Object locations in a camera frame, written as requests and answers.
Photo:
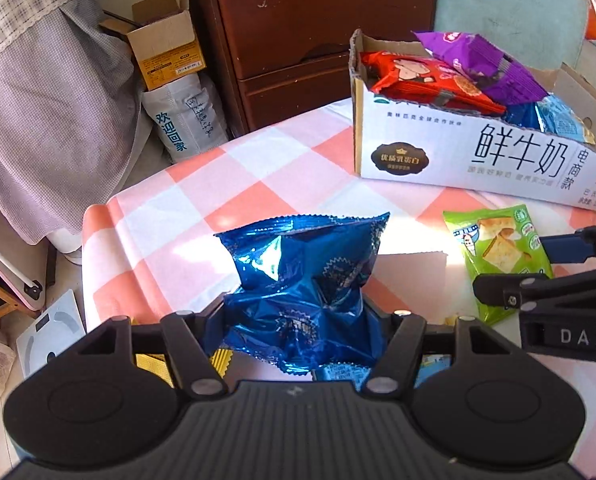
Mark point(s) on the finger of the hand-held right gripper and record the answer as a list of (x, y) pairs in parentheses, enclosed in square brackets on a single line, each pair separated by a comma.
[(508, 290), (563, 249)]

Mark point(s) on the pink suitcase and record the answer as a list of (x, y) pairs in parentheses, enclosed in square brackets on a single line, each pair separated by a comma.
[(8, 260)]

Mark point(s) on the red snack packet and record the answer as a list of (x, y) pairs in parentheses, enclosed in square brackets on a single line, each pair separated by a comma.
[(418, 80)]

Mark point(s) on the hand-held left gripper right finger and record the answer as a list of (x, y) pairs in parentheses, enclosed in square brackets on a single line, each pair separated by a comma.
[(403, 340)]

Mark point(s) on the plaid fabric cover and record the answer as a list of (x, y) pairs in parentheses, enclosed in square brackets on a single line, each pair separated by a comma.
[(53, 110)]

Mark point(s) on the green snack packet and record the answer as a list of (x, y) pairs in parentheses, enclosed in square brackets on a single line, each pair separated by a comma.
[(498, 255)]

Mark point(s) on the purple snack packet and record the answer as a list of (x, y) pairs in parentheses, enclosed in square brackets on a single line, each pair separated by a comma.
[(483, 60)]

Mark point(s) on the yellow snack packet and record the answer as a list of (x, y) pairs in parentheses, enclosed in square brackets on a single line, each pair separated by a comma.
[(148, 364)]

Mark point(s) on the white round appliance base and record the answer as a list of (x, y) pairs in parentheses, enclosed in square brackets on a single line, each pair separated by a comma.
[(68, 250)]

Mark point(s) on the white bag with blue print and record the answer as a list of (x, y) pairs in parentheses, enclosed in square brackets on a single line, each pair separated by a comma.
[(183, 120)]

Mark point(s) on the dark wooden cabinet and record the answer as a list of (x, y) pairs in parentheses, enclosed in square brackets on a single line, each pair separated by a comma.
[(308, 25)]

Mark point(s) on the white printed cardboard carton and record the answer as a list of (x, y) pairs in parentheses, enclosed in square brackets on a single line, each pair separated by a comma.
[(428, 155)]

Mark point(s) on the small open cardboard box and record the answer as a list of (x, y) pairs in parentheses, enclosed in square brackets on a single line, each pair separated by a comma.
[(163, 45)]

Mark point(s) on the light green cushion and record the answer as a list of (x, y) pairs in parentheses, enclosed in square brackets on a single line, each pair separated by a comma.
[(508, 0)]

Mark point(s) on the light blue barcode snack packet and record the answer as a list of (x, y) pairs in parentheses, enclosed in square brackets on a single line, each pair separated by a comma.
[(338, 372)]

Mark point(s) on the pink white checkered tablecloth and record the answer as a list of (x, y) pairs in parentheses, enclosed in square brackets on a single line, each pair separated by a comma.
[(288, 170)]

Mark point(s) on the white bathroom scale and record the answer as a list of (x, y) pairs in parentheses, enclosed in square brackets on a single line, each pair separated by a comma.
[(48, 335)]

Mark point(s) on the light blue yellow-edged snack packet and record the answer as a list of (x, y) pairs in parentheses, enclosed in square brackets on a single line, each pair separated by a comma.
[(565, 120)]

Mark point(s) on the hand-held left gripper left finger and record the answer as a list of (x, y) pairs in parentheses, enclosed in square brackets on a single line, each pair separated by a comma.
[(188, 345)]

